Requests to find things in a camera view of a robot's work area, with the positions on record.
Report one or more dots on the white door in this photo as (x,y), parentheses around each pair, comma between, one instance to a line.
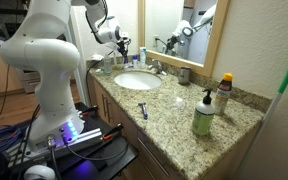
(79,50)

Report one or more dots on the chrome faucet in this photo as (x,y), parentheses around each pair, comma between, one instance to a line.
(157,66)

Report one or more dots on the tall white tube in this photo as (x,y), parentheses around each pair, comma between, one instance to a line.
(143,56)

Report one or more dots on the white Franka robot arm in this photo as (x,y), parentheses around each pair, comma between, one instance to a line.
(50,66)

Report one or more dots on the wood framed mirror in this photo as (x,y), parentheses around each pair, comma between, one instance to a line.
(214,43)

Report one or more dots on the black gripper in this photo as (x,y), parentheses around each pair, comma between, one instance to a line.
(123,44)

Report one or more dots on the contact lens case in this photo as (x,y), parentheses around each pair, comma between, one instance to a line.
(99,70)

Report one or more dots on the metal cup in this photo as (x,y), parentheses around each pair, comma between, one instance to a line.
(184,76)

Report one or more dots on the purple tube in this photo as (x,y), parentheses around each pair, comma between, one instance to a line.
(125,60)

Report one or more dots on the white tube with orange cap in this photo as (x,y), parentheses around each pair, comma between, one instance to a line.
(115,62)

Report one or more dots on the spray can with orange cap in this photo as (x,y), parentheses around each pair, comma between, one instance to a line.
(222,95)

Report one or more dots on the small bottle with blue cap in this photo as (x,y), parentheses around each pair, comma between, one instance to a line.
(135,62)

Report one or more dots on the white round object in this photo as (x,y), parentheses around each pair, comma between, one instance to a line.
(39,173)

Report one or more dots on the white sink basin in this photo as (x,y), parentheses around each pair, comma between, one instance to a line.
(137,80)

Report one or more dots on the blue razor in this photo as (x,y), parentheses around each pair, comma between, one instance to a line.
(144,110)

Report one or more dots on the clear plastic bottle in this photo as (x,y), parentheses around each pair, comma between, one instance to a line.
(107,65)

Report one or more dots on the black clamp with orange grip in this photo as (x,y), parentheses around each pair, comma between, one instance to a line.
(113,131)
(88,110)

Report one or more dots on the green soap pump bottle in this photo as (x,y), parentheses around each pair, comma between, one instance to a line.
(203,115)

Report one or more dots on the wooden vanity cabinet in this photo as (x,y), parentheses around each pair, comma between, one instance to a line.
(120,120)

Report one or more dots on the black robot cart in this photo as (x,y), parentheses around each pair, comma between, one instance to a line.
(114,156)

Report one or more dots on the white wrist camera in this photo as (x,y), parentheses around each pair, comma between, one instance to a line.
(126,36)

